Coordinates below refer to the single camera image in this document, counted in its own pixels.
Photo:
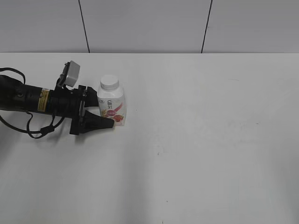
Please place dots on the white yili changqing yogurt bottle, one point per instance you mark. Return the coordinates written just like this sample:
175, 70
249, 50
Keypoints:
112, 105

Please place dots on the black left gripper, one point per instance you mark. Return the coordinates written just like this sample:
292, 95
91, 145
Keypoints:
67, 103

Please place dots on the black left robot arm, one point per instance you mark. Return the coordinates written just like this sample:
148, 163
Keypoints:
16, 96

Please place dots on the white screw bottle cap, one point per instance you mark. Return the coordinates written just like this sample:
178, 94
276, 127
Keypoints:
109, 82

